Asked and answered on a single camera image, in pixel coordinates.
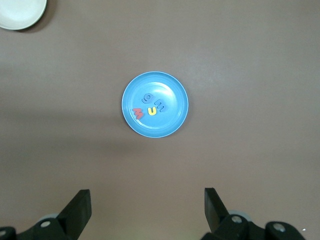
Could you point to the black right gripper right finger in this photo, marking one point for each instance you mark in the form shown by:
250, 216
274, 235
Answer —
215, 212

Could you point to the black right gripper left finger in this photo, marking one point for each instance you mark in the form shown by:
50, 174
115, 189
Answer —
75, 215

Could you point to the periwinkle foam letter m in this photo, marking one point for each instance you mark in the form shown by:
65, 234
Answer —
162, 108

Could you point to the yellow foam letter c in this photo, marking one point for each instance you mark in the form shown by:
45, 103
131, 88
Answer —
149, 113

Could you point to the red foam letter w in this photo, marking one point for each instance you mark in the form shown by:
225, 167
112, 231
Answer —
139, 114

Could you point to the blue foam letter g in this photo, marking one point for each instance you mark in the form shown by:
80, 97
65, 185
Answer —
145, 100

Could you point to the blue plate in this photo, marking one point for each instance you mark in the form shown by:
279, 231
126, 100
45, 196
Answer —
160, 127

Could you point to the beige plate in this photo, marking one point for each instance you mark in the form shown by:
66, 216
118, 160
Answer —
17, 12

